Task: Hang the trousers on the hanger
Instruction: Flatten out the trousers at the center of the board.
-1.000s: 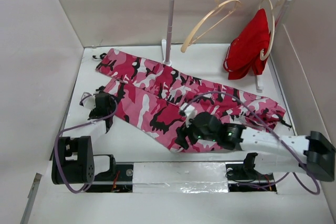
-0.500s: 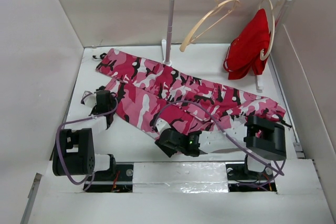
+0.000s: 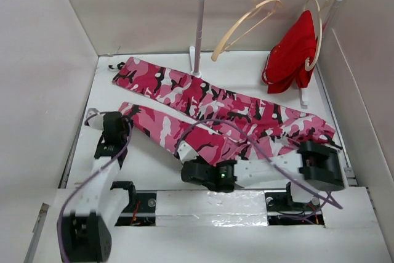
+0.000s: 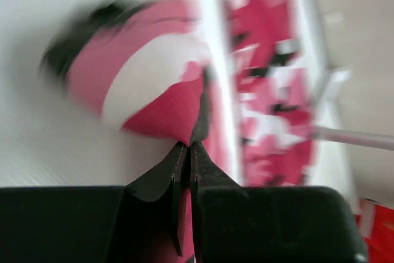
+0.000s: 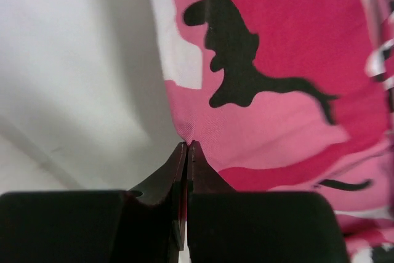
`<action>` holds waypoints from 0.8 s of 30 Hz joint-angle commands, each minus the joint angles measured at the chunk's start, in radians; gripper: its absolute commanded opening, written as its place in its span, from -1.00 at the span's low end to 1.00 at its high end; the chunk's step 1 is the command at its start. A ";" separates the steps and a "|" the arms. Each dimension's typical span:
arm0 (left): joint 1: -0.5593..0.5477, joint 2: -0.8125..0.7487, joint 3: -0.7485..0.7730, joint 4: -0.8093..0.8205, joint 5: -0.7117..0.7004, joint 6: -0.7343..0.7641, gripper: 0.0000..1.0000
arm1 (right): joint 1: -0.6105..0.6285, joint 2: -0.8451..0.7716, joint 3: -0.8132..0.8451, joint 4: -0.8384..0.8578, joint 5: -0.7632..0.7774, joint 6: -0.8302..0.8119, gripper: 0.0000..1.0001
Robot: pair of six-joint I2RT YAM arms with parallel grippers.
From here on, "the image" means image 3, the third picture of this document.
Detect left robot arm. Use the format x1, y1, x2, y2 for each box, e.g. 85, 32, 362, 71
57, 111, 137, 262

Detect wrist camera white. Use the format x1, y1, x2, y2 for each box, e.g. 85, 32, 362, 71
176, 140, 199, 163
84, 108, 106, 131

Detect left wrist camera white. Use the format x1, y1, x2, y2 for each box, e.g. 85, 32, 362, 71
84, 108, 106, 131

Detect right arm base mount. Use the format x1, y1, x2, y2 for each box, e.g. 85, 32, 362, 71
264, 185, 325, 226

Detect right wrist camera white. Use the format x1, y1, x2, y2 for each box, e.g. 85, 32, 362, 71
176, 140, 199, 163

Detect pink camouflage trousers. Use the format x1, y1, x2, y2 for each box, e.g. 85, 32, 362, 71
113, 57, 335, 166

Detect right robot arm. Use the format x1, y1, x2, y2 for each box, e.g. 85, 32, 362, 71
177, 141, 345, 210

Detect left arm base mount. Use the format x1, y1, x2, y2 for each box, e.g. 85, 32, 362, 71
111, 181, 157, 227

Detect silver tape strip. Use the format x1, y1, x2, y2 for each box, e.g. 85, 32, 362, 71
155, 190, 268, 227

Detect red garment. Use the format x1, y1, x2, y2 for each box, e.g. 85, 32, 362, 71
262, 10, 316, 94

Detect wooden hanger with red garment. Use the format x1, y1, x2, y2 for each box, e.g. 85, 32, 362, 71
303, 0, 335, 72

